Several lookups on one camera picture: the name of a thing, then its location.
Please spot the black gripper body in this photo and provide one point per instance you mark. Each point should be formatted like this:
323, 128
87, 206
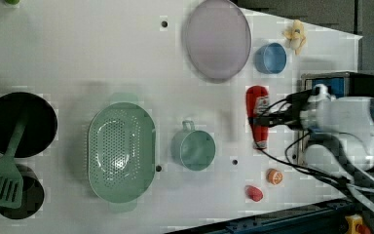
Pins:
297, 103

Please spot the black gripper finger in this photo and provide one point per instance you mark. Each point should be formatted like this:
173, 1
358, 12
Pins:
266, 121

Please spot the red plush ketchup bottle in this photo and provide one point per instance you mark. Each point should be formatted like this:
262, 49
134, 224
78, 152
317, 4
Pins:
257, 101

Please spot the green oval strainer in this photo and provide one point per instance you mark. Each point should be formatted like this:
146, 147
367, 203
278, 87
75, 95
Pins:
121, 152

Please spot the silver black toaster oven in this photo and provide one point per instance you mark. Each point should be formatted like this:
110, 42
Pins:
354, 83

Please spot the blue small bowl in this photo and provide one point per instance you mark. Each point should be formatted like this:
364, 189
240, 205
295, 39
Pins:
270, 59

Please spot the orange slice toy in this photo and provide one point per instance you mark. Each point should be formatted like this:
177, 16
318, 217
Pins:
274, 176

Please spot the red plush pepper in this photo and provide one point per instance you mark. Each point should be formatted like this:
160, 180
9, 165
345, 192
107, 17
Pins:
254, 193

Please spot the lilac round plate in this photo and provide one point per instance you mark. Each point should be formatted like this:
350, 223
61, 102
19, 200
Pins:
218, 39

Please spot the yellow red clamp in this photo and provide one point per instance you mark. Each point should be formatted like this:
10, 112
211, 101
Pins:
356, 225

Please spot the green slotted spatula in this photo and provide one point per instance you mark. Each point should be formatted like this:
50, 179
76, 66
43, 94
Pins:
11, 182

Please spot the green object at edge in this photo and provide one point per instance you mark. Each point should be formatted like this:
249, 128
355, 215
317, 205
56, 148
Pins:
12, 2

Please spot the green cup with handle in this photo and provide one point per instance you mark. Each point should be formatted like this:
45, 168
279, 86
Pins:
191, 148

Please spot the blue metal rail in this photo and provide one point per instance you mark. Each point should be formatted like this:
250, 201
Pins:
319, 218

